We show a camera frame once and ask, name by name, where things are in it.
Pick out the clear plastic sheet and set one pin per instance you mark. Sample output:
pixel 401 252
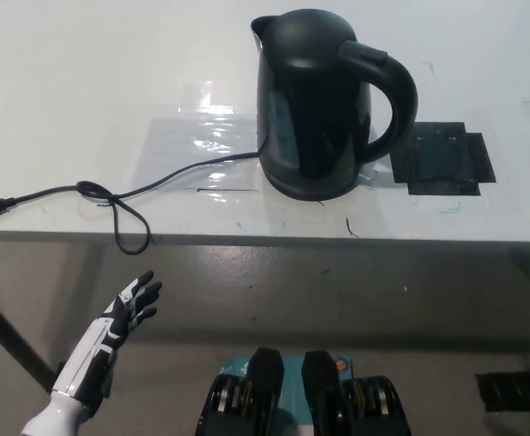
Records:
pixel 178 154

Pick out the black tape patch on table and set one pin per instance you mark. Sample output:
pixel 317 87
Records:
pixel 442 159

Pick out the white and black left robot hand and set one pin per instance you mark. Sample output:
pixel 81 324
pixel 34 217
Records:
pixel 94 352

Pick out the black electric kettle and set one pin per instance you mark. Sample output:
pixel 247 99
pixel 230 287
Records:
pixel 314 100

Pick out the black diagonal table leg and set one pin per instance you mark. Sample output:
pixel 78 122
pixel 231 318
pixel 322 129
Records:
pixel 10 336

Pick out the large black floor tape patch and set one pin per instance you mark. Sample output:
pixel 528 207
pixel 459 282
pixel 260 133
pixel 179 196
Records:
pixel 505 393

